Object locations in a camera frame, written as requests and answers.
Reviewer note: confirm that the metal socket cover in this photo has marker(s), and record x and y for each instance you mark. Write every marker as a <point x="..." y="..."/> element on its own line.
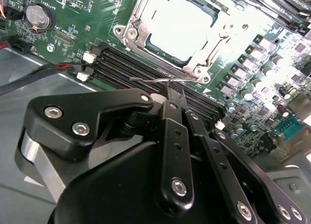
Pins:
<point x="143" y="27"/>

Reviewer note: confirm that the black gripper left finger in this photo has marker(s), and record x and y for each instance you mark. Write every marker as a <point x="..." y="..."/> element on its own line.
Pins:
<point x="73" y="109"/>

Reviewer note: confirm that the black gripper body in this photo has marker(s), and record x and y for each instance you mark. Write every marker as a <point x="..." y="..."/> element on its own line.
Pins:
<point x="109" y="192"/>

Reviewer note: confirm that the silver CPU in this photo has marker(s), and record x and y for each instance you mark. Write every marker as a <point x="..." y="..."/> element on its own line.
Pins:
<point x="182" y="27"/>

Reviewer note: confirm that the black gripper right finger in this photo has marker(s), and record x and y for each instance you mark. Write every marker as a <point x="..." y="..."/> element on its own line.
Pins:
<point x="216" y="158"/>

